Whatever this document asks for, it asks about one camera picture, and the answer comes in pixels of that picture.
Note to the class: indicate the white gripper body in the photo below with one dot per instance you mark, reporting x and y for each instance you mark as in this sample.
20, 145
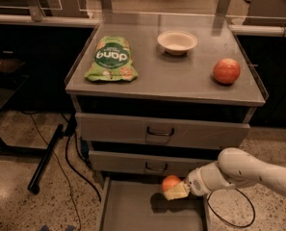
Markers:
195, 183

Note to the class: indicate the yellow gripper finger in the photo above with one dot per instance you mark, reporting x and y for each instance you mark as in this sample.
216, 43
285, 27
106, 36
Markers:
175, 191

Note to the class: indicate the middle grey drawer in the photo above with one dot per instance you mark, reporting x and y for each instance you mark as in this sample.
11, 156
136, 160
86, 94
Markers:
144, 164

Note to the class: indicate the black stand leg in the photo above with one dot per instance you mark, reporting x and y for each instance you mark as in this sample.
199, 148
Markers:
33, 186

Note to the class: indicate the white paper bowl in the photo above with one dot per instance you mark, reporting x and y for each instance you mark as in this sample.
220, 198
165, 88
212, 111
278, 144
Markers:
177, 42

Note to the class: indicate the red apple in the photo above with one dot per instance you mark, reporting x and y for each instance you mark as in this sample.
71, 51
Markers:
226, 71

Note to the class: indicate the green dang snack bag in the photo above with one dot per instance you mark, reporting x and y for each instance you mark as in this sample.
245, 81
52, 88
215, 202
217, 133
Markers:
112, 61

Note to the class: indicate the grey drawer cabinet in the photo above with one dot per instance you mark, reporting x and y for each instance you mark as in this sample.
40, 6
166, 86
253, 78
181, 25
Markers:
167, 86

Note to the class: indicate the orange fruit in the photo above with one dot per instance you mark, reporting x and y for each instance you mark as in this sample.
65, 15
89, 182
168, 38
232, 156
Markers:
169, 182

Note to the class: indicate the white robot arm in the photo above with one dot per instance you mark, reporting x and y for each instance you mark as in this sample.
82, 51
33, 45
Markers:
233, 169

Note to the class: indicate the grey drawer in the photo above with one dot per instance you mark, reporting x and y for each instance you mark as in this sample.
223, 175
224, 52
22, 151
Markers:
136, 203
144, 164
161, 131

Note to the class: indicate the bottom grey drawer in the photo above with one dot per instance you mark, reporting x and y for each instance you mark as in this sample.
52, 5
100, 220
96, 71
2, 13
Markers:
136, 203

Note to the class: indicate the top grey drawer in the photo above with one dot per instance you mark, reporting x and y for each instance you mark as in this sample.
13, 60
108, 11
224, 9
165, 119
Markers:
161, 131

